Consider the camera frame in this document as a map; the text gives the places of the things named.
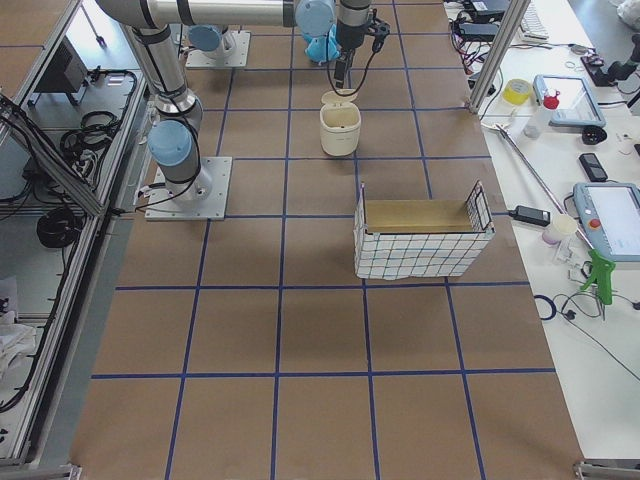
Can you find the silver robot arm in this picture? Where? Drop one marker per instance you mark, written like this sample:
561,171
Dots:
147,24
215,41

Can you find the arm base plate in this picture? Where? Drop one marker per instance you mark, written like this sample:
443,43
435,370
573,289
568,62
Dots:
196,59
205,199

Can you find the white trash can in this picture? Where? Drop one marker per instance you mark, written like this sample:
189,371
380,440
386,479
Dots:
340,122

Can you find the teach pendant near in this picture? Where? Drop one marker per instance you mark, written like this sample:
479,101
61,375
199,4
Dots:
609,214

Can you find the yellow tape roll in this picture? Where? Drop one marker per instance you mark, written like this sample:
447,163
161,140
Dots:
517,91

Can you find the teach pendant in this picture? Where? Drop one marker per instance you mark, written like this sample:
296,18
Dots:
577,107
609,214

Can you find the paper cup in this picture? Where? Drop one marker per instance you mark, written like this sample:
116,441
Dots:
561,226

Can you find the teach pendant far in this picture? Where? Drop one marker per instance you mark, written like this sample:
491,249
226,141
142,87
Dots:
577,107

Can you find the clear bottle red cap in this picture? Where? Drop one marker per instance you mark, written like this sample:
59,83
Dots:
547,107

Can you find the wire basket with cardboard box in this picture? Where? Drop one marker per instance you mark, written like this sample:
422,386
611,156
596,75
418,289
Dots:
399,239

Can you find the aluminium frame post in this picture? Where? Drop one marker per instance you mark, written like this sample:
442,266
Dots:
509,25

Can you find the black power adapter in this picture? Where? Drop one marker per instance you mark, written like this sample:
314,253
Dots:
530,215

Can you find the blue teddy bear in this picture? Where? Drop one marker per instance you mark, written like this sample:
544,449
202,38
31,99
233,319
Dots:
323,48

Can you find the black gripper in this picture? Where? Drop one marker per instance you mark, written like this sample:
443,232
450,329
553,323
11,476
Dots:
348,34

